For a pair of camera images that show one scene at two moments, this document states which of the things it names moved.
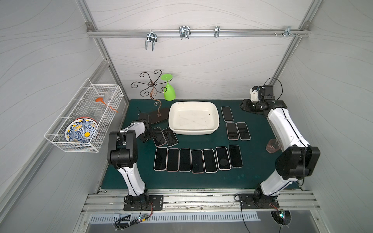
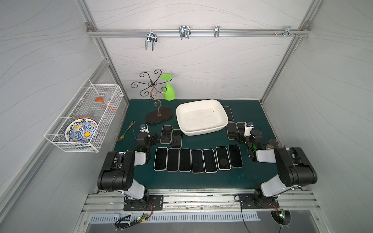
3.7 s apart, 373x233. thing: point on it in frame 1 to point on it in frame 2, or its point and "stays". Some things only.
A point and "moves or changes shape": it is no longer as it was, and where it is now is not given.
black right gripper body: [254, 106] to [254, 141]
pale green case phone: [170, 137] to [176, 139]
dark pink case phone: [224, 162] stays
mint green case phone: [185, 160] stays
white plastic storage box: [194, 117] moves or changes shape
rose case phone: [173, 159] stays
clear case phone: [235, 157] stays
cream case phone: [210, 162] stays
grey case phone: [243, 131] stays
